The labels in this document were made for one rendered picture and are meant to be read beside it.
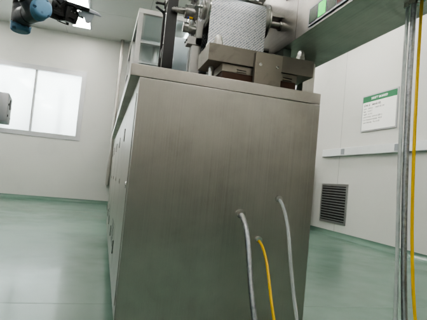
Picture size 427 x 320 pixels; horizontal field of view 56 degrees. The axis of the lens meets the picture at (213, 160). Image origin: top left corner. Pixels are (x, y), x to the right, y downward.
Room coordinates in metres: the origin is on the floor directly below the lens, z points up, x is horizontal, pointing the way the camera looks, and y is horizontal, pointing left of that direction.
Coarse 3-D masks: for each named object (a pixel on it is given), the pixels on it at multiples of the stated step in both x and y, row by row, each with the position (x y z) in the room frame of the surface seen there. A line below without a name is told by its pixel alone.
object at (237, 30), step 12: (216, 12) 1.56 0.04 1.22; (228, 12) 1.58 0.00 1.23; (216, 24) 1.56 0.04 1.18; (228, 24) 1.58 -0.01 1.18; (240, 24) 1.59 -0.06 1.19; (252, 24) 1.60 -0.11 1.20; (264, 24) 1.62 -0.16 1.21; (228, 36) 1.58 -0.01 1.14; (240, 36) 1.59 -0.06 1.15; (252, 36) 1.61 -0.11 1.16; (264, 36) 1.62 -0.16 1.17; (252, 48) 1.61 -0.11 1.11
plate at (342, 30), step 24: (288, 0) 1.64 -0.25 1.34; (312, 0) 1.44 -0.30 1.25; (360, 0) 1.18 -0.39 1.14; (384, 0) 1.17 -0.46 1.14; (408, 0) 1.16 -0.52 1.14; (288, 24) 1.62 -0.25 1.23; (336, 24) 1.37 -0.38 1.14; (360, 24) 1.36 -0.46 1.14; (384, 24) 1.34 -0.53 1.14; (288, 48) 1.66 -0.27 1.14; (312, 48) 1.63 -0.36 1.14; (336, 48) 1.61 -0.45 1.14
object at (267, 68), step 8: (256, 56) 1.38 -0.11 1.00; (264, 56) 1.39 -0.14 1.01; (272, 56) 1.40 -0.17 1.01; (256, 64) 1.38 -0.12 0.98; (264, 64) 1.39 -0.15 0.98; (272, 64) 1.40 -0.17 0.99; (280, 64) 1.41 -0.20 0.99; (256, 72) 1.38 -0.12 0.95; (264, 72) 1.39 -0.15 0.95; (272, 72) 1.40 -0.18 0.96; (280, 72) 1.41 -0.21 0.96; (256, 80) 1.38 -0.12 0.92; (264, 80) 1.39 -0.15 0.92; (272, 80) 1.40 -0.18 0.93; (280, 80) 1.41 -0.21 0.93
